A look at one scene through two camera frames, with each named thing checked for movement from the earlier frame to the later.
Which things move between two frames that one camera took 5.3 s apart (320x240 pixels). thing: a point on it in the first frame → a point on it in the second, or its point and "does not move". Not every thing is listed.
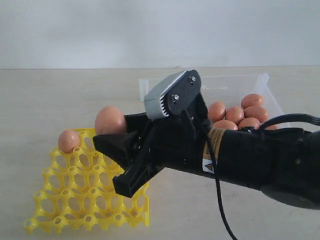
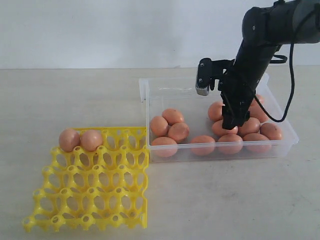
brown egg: x=67 y=140 does not move
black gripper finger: x=123 y=148 → x=227 y=118
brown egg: x=216 y=111 does not move
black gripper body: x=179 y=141 → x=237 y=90
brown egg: x=110 y=120 → x=90 y=139
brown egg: x=249 y=121 does not move
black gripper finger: x=149 y=164 → x=243 y=118
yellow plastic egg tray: x=78 y=191 does not move
